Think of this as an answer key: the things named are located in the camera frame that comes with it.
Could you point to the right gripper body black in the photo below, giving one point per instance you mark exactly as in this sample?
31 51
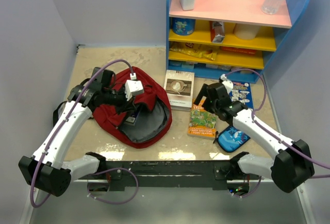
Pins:
212 106

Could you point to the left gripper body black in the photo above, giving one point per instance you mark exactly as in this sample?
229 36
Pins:
117 99

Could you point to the orange treehouse paperback book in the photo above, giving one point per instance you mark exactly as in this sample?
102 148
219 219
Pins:
202 123

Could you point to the red backpack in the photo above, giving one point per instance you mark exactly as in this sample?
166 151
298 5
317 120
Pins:
153 122

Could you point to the purple paperback book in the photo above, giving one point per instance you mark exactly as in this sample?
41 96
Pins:
131 120

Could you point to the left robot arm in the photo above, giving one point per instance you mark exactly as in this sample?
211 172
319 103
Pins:
46 169

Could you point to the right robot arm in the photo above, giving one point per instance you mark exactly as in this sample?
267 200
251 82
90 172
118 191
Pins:
288 164

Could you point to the yellow chips bag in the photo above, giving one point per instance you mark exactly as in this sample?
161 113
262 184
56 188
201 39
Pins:
195 50

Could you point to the blue comic paperback book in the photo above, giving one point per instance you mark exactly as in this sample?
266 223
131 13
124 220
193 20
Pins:
242 92

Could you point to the white coffee photo notebook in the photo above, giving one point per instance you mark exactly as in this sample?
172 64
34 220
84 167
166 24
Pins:
179 88

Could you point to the blue pencil case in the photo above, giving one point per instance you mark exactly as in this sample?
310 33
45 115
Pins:
230 139

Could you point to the red flat box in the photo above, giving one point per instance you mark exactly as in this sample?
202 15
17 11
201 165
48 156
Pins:
239 50

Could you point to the blue yellow pink shelf unit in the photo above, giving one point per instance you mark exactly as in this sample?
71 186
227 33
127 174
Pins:
272 37

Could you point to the orange silver snack packet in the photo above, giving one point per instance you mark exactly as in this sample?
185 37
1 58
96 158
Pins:
217 32

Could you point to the white paper roll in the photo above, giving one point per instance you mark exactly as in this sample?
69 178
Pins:
246 31

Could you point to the blue snack can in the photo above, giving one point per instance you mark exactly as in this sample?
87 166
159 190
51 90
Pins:
183 27

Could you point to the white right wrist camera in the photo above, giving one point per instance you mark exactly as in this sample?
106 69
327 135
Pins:
227 83

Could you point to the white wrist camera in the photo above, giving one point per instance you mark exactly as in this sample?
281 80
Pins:
133 87
227 83

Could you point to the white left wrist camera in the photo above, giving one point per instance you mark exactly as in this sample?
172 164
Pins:
133 87

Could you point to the aluminium rail frame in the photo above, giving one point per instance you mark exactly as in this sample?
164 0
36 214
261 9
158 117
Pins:
288 166

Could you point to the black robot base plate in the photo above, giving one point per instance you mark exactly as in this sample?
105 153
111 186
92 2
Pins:
214 174

